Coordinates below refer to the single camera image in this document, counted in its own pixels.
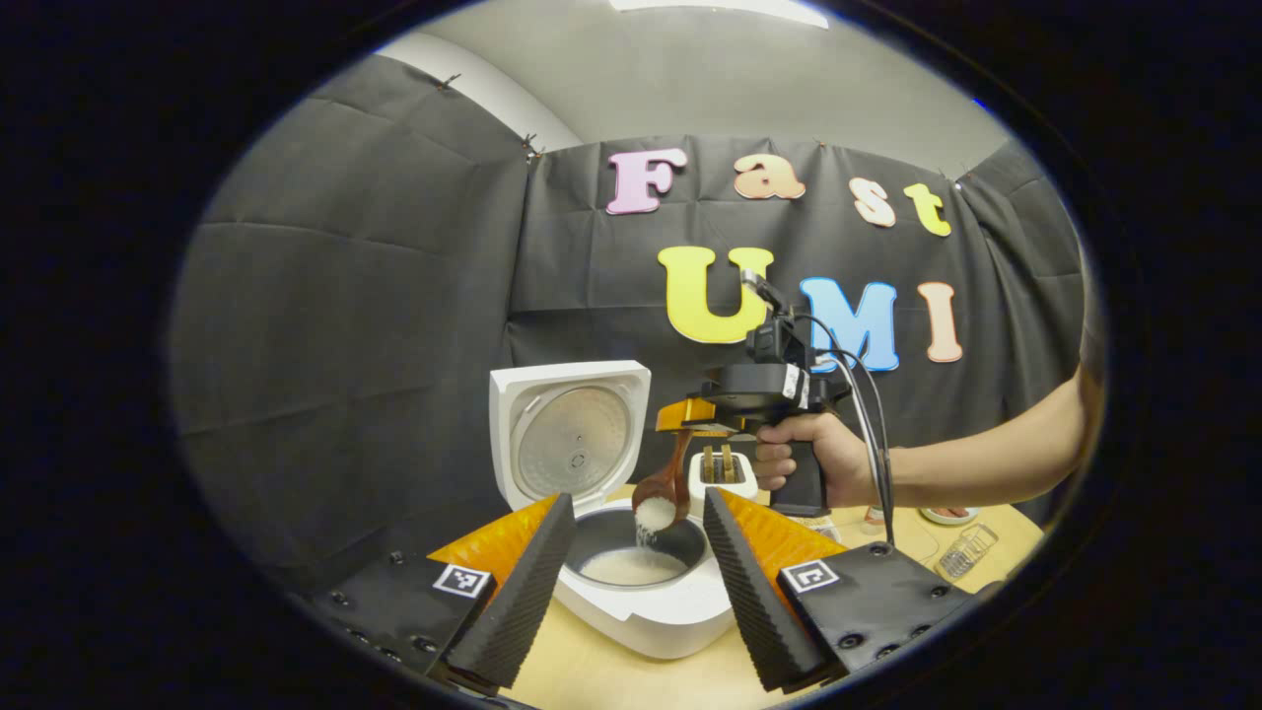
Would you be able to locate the white toaster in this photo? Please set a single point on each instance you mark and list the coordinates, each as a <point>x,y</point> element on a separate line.
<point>725,491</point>

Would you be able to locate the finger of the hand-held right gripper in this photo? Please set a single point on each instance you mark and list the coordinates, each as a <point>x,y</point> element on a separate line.
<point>680,414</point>

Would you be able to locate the pale green plate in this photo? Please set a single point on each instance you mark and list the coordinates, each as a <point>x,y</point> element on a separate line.
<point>948,518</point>

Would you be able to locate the white rice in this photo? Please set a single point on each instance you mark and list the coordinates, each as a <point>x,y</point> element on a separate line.
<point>631,567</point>

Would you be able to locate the brown wooden spoon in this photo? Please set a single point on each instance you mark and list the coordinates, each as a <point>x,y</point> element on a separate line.
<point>670,478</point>

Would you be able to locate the white rice cooker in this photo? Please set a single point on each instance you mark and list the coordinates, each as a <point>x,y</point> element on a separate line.
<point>572,444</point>

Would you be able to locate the clear chopstick holder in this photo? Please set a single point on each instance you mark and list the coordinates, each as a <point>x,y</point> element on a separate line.
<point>966,550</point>

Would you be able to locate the brown bread slice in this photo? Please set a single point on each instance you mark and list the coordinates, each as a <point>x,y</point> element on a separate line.
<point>731,463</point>
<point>707,463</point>

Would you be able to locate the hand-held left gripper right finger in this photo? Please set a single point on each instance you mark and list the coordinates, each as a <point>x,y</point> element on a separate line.
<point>759,611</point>

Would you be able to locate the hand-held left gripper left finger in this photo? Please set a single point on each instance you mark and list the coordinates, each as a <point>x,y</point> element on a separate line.
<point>513,611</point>

